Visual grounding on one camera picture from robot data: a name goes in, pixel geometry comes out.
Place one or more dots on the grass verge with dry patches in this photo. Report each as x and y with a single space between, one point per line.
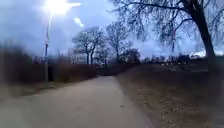
166 96

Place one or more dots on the street lamp pole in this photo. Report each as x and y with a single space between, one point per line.
46 53

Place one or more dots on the pale building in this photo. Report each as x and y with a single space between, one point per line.
78 58

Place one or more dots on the grey paved path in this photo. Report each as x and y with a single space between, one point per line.
86 106

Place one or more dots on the dark grass verge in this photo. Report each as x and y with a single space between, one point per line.
26 89

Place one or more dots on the large bare tree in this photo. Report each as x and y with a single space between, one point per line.
204 33

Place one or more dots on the dark hedge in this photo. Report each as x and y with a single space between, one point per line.
73 71

